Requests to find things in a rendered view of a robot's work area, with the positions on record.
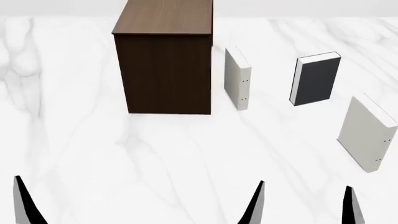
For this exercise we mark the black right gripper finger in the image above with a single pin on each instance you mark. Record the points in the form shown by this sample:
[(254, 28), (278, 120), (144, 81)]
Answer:
[(254, 210), (351, 210)]

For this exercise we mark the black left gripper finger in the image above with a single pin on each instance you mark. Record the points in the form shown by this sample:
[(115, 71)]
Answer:
[(27, 210)]

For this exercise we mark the large grey binder book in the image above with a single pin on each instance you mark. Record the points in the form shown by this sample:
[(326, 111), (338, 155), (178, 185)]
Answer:
[(363, 135)]

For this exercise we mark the small white binder book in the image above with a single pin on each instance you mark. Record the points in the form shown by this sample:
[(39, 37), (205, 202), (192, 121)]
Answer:
[(234, 79)]

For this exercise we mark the black hardcover book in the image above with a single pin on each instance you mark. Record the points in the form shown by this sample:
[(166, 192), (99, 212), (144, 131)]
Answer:
[(317, 81)]

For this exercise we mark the dark brown wooden cabinet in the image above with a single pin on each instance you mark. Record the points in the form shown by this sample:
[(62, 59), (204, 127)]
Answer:
[(164, 70)]

